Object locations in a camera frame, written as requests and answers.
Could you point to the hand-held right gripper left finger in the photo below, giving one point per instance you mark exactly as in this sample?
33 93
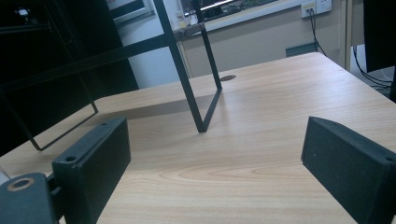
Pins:
93 168

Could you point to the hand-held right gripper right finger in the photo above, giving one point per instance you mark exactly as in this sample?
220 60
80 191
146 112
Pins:
351 165

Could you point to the black monitor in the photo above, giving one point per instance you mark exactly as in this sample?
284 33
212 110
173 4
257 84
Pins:
378 34

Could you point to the white window sill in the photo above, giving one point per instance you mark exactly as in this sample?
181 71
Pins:
255 14

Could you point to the black metal frame stand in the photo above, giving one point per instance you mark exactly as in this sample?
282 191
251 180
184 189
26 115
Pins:
186 90

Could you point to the white wall socket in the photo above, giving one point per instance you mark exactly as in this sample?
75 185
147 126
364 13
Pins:
317 6

